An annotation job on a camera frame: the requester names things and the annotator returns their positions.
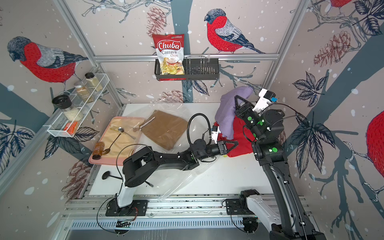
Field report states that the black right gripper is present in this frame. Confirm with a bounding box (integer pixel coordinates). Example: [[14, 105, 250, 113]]
[[235, 95, 265, 144]]

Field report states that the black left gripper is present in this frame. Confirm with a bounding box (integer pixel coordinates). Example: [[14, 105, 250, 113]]
[[196, 140, 238, 162]]

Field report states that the red garment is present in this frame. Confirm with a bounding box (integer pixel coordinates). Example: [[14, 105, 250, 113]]
[[227, 117, 255, 158]]

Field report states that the purple grey garment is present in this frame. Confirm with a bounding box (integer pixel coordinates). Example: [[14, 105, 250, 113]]
[[215, 87, 253, 140]]

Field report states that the brown garment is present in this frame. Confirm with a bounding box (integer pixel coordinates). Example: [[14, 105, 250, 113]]
[[140, 110, 188, 151]]

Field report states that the clear plastic vacuum bag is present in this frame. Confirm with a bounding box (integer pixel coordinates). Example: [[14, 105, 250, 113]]
[[131, 103, 229, 200]]

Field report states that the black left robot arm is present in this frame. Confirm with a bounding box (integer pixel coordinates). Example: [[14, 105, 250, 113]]
[[116, 139, 239, 209]]

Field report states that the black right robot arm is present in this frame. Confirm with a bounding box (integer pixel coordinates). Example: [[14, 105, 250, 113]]
[[234, 96, 326, 240]]

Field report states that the red Chuba cassava chips bag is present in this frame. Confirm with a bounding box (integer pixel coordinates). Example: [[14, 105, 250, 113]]
[[152, 34, 185, 75]]

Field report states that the black plastic fork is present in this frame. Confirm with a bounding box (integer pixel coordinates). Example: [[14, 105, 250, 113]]
[[145, 181, 154, 188]]

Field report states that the pink tray with beige mat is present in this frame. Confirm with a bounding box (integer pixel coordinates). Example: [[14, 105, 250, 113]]
[[89, 117, 145, 166]]

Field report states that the metal spoon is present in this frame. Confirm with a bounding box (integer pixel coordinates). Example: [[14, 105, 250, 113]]
[[102, 125, 140, 157]]

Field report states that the black ladle spoon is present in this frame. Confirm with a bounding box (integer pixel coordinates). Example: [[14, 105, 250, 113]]
[[102, 171, 123, 180]]

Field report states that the amber sauce bottle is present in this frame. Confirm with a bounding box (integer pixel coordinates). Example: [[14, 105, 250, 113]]
[[92, 142, 105, 160]]

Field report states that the yellow spice jar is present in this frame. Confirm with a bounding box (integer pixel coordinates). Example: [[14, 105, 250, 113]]
[[85, 73, 103, 92]]

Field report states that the brown spice jar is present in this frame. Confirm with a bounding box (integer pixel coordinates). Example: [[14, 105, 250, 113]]
[[74, 81, 94, 104]]

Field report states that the small red packet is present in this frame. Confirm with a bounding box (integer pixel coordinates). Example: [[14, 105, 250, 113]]
[[63, 122, 79, 135]]

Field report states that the clear acrylic spice shelf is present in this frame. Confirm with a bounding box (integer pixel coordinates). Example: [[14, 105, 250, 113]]
[[48, 74, 110, 138]]

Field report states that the black lid spice jar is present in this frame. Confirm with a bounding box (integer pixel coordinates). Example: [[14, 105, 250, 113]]
[[52, 95, 84, 122]]

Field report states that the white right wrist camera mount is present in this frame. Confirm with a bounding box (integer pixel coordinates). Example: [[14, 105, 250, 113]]
[[253, 89, 277, 114]]

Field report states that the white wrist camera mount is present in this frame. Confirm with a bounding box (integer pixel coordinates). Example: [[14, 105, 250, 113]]
[[211, 126, 221, 144], [253, 89, 277, 114]]

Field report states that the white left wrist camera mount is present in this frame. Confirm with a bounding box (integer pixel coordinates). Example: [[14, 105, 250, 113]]
[[211, 126, 221, 144]]

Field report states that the black corrugated cable hose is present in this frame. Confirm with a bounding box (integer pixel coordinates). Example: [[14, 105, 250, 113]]
[[186, 112, 213, 146]]

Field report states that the black wire wall basket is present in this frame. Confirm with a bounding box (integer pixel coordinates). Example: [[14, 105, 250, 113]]
[[154, 57, 220, 81]]

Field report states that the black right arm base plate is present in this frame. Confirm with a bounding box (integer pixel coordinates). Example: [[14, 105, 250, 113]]
[[222, 199, 254, 215]]

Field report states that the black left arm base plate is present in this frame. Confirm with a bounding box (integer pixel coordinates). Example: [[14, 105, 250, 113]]
[[106, 199, 149, 217]]

